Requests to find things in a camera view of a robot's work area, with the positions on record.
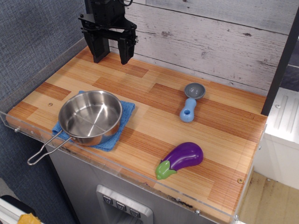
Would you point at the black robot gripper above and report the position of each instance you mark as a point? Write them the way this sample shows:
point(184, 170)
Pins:
point(105, 15)

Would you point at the white toy appliance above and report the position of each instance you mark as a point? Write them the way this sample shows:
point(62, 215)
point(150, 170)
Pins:
point(277, 156)

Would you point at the stainless steel pot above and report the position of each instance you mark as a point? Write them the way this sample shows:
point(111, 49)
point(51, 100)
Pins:
point(89, 118)

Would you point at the black vertical post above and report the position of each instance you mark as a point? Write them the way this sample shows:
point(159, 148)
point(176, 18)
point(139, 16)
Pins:
point(101, 46)
point(282, 65)

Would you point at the grey blue toy scoop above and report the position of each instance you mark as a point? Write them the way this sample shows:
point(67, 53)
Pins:
point(193, 92)

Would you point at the black left vertical post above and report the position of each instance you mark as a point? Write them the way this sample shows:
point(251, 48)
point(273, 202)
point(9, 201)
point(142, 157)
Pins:
point(101, 46)

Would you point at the silver ice dispenser panel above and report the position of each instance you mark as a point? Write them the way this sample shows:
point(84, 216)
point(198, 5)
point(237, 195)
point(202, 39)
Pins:
point(119, 209)

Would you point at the clear acrylic table guard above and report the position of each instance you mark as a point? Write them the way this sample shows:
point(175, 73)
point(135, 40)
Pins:
point(227, 125)

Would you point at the black right vertical post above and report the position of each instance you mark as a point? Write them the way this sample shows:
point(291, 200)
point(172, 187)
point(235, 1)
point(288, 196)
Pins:
point(282, 65)

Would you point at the grey toy fridge cabinet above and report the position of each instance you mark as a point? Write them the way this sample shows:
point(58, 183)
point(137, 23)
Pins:
point(80, 179)

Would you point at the blue folded cloth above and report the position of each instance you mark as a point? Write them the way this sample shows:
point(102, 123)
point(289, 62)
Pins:
point(106, 146)

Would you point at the purple toy eggplant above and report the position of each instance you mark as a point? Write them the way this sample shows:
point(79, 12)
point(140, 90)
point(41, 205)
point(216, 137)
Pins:
point(184, 155)

